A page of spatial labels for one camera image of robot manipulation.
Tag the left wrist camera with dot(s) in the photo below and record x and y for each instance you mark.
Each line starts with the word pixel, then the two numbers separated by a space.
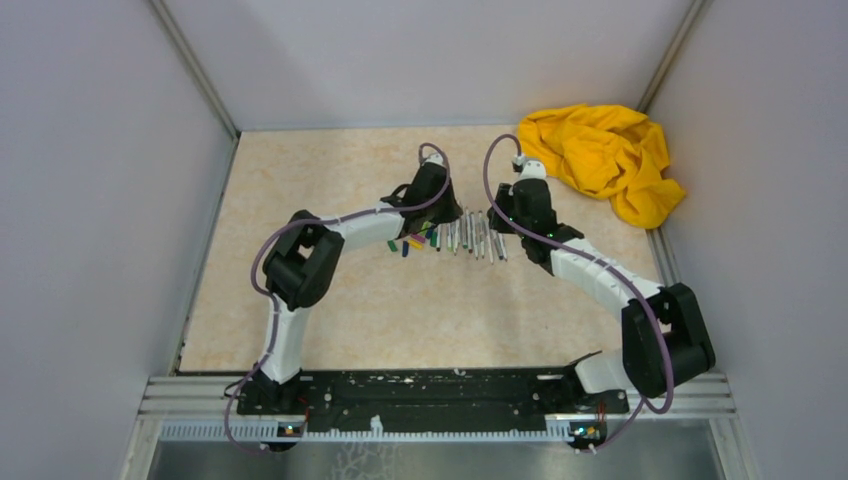
pixel 433 158

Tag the aluminium frame rail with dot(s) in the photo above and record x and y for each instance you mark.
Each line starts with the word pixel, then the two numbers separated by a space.
pixel 706 397

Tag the white cable duct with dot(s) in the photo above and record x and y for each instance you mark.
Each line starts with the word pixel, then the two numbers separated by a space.
pixel 275 431

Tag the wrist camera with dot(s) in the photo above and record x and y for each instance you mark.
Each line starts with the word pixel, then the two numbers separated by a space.
pixel 528 168
pixel 433 158

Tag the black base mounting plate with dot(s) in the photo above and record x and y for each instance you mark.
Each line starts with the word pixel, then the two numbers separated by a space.
pixel 483 400

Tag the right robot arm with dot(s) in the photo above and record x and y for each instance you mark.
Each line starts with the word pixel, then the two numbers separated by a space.
pixel 664 339

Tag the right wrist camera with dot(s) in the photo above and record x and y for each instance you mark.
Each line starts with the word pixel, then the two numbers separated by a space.
pixel 528 168

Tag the yellow end rainbow marker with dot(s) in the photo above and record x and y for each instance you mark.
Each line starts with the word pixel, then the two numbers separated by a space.
pixel 480 234

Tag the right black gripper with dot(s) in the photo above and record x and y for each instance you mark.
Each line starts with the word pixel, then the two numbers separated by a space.
pixel 505 196

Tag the left corner aluminium post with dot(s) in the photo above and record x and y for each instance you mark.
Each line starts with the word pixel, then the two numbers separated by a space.
pixel 193 66

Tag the green long nib marker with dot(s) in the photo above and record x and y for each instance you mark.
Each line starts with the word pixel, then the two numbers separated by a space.
pixel 452 250

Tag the corner aluminium post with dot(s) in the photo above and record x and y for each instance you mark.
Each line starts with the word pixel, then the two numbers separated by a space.
pixel 693 14
pixel 193 66

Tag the right corner aluminium post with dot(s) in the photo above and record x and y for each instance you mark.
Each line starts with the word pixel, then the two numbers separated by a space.
pixel 693 14

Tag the yellow crumpled cloth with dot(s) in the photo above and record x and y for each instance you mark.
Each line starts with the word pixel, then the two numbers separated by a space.
pixel 606 152

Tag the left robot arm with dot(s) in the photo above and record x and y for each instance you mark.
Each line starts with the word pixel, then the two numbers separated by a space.
pixel 300 260

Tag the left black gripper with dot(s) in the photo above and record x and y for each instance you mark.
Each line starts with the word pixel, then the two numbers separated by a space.
pixel 453 211

